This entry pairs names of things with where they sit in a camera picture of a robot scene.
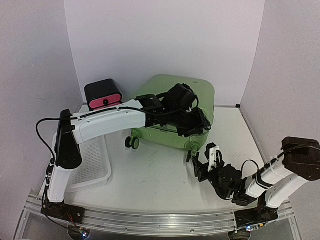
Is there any white perforated plastic basket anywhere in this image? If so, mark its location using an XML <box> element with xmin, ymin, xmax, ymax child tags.
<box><xmin>66</xmin><ymin>136</ymin><xmax>112</xmax><ymax>193</ymax></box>

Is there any green hard-shell suitcase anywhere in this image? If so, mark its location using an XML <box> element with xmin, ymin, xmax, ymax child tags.
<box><xmin>125</xmin><ymin>74</ymin><xmax>215</xmax><ymax>161</ymax></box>

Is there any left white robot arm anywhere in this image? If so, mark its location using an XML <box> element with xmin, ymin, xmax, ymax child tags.
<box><xmin>35</xmin><ymin>93</ymin><xmax>212</xmax><ymax>219</ymax></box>

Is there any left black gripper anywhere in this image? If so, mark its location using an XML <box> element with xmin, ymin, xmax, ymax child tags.
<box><xmin>168</xmin><ymin>105</ymin><xmax>212</xmax><ymax>137</ymax></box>

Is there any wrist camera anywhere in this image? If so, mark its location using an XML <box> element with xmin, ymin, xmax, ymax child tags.
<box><xmin>205</xmin><ymin>143</ymin><xmax>225</xmax><ymax>172</ymax></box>
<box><xmin>161</xmin><ymin>83</ymin><xmax>198</xmax><ymax>112</ymax></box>

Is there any aluminium front rail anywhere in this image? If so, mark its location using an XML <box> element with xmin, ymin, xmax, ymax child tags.
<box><xmin>22</xmin><ymin>207</ymin><xmax>296</xmax><ymax>235</ymax></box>

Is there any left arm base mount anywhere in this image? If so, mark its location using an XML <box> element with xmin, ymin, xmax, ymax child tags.
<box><xmin>41</xmin><ymin>202</ymin><xmax>85</xmax><ymax>224</ymax></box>

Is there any black pink drawer organizer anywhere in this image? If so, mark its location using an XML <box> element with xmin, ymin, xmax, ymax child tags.
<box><xmin>84</xmin><ymin>78</ymin><xmax>123</xmax><ymax>111</ymax></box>

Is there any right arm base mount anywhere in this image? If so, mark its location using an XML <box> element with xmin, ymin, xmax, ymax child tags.
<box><xmin>234</xmin><ymin>201</ymin><xmax>279</xmax><ymax>230</ymax></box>

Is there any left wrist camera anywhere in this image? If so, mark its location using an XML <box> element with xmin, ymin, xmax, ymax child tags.
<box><xmin>161</xmin><ymin>83</ymin><xmax>198</xmax><ymax>112</ymax></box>

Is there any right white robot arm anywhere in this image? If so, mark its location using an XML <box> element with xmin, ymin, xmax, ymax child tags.
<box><xmin>186</xmin><ymin>136</ymin><xmax>320</xmax><ymax>222</ymax></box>

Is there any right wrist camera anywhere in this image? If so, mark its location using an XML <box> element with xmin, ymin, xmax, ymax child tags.
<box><xmin>205</xmin><ymin>143</ymin><xmax>225</xmax><ymax>172</ymax></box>

